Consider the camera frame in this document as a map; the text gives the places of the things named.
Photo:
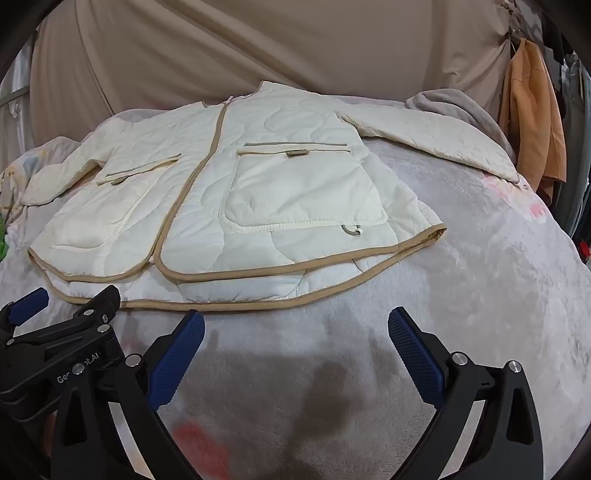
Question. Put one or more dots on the orange hanging garment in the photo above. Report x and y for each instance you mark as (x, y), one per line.
(531, 115)

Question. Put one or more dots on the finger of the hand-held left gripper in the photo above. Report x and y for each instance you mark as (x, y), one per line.
(28, 305)
(92, 311)

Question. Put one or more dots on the beige curtain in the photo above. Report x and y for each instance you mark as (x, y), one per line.
(231, 46)

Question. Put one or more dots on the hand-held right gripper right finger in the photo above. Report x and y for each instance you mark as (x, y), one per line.
(413, 360)

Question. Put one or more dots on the green cushion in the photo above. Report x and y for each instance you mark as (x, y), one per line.
(3, 240)

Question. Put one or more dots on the grey floral blanket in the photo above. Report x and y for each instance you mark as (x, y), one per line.
(461, 300)

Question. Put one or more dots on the cream quilted jacket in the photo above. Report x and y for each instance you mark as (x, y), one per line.
(277, 184)

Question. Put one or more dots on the silver satin cloth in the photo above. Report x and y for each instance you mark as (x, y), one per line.
(14, 129)

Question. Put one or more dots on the dark hanging clothes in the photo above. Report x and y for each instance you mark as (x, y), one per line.
(575, 138)

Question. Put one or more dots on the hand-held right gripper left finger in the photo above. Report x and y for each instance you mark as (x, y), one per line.
(178, 360)

